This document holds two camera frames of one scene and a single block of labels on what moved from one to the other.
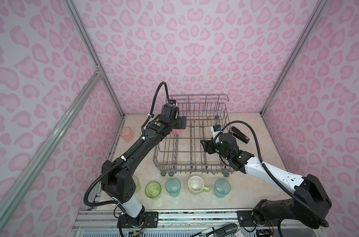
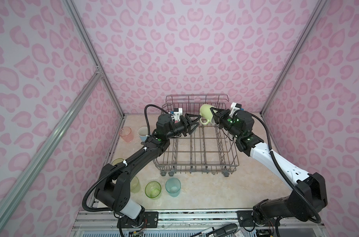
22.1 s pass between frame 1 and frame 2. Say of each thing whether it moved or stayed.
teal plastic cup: stayed
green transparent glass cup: stayed
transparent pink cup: stayed
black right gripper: moved
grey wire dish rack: stayed
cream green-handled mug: moved
